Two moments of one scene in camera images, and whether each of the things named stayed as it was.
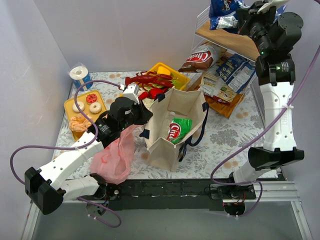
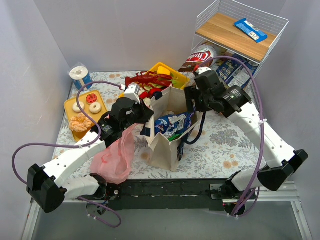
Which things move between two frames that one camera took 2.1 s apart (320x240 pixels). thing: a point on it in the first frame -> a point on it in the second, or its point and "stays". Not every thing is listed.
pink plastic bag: (111, 161) stays
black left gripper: (144, 114) stays
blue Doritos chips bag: (223, 14) -> (170, 125)
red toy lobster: (151, 78) stays
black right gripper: (246, 15) -> (191, 99)
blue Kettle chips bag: (236, 72) stays
